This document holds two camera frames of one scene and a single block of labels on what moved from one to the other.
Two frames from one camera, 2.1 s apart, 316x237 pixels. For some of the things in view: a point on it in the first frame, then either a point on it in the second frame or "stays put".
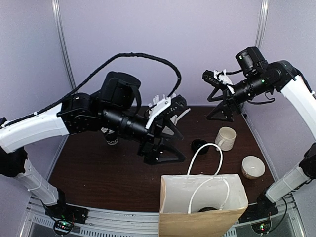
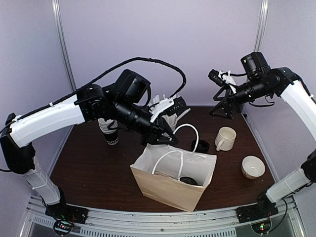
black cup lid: (196, 143) stays put
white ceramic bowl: (252, 168) stays put
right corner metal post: (261, 22) stays put
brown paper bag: (205, 205) → (174, 176)
